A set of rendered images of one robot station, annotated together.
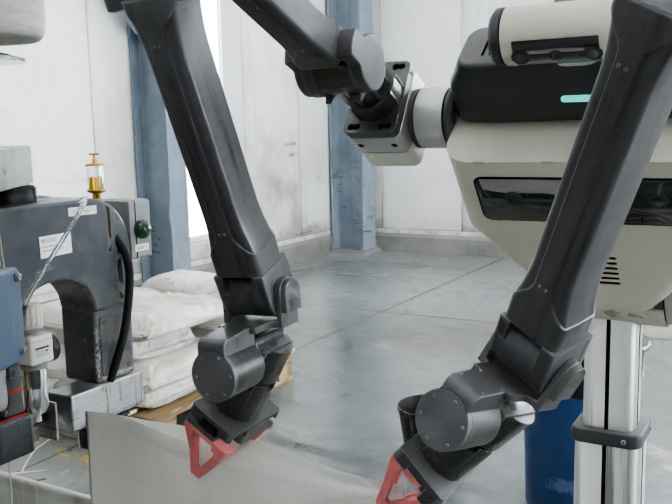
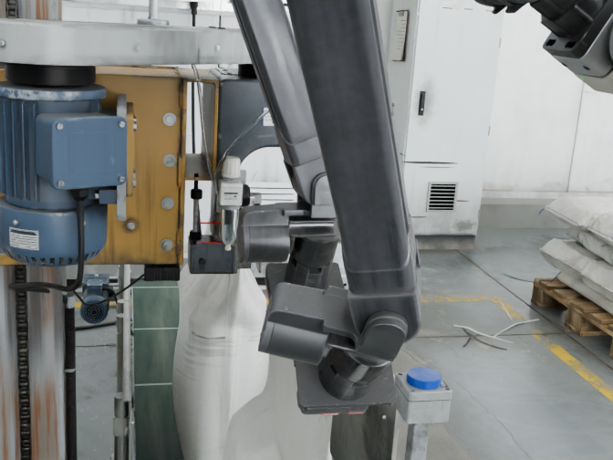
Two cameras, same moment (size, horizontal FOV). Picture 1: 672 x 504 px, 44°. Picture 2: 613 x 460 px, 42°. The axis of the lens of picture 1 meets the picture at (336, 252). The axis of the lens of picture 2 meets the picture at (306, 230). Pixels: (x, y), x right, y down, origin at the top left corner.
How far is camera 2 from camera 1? 0.68 m
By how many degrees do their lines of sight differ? 46
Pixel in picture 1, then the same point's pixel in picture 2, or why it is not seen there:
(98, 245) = not seen: hidden behind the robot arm
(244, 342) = (274, 220)
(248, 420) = not seen: hidden behind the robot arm
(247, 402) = (295, 277)
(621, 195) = (344, 131)
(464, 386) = (277, 297)
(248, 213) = (293, 107)
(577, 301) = (360, 245)
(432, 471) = (316, 379)
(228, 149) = (273, 46)
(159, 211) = not seen: outside the picture
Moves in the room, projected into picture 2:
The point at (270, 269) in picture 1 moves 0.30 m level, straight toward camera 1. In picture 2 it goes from (308, 162) to (90, 191)
